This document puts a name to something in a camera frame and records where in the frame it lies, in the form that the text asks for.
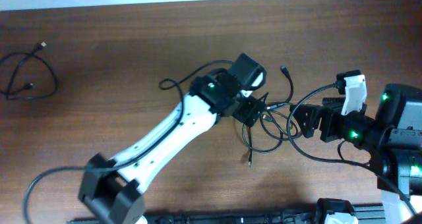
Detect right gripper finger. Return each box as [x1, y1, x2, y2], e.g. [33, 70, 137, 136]
[293, 113, 321, 138]
[289, 104, 322, 119]

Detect black USB cable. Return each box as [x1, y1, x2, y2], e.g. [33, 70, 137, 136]
[241, 92, 291, 169]
[260, 65, 301, 142]
[0, 41, 59, 101]

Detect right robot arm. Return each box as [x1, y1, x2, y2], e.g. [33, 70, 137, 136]
[288, 84, 421, 223]

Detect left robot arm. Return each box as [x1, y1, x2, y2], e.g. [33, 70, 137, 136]
[78, 53, 266, 223]

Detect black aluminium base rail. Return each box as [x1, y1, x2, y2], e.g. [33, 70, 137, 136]
[67, 197, 394, 224]

